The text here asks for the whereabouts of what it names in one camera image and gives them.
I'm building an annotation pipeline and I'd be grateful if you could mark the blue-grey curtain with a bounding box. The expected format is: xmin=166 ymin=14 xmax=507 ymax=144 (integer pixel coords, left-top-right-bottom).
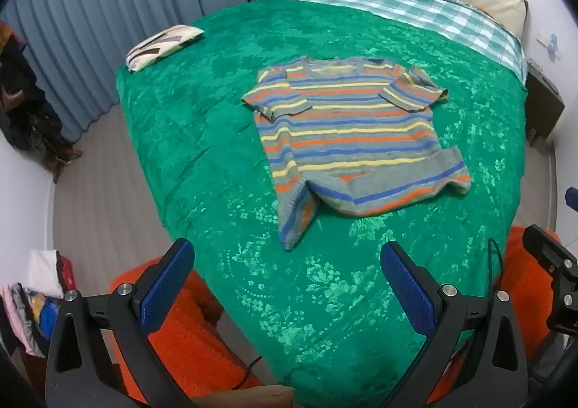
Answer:
xmin=1 ymin=0 xmax=245 ymax=141

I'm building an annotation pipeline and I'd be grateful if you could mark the dark wooden nightstand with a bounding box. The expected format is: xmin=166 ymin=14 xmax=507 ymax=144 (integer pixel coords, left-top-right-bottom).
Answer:
xmin=525 ymin=63 xmax=565 ymax=147

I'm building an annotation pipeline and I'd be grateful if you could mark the orange fuzzy blanket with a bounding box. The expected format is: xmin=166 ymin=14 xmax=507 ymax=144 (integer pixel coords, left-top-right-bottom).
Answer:
xmin=109 ymin=225 xmax=561 ymax=406

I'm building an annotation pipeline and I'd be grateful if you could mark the teal checked sheet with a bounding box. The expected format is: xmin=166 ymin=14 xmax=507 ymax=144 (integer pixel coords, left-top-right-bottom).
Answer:
xmin=279 ymin=0 xmax=529 ymax=84

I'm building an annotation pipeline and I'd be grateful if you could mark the green bedspread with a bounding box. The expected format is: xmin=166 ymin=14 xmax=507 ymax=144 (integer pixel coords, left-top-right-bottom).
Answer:
xmin=117 ymin=0 xmax=526 ymax=407

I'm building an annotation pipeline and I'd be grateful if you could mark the patterned small pillow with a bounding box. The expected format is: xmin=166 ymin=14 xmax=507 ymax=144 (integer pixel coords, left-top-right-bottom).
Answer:
xmin=125 ymin=25 xmax=205 ymax=73

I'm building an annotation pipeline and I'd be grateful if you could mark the black cable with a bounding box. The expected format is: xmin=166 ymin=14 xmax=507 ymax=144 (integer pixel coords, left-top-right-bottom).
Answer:
xmin=486 ymin=237 xmax=506 ymax=292

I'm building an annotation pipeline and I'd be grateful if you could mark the stack of folded clothes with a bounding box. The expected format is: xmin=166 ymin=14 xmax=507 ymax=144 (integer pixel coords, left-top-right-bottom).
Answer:
xmin=1 ymin=249 xmax=77 ymax=358

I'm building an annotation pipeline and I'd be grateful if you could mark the striped knit sweater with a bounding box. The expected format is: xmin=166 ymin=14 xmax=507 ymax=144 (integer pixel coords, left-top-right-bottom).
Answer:
xmin=242 ymin=56 xmax=471 ymax=251

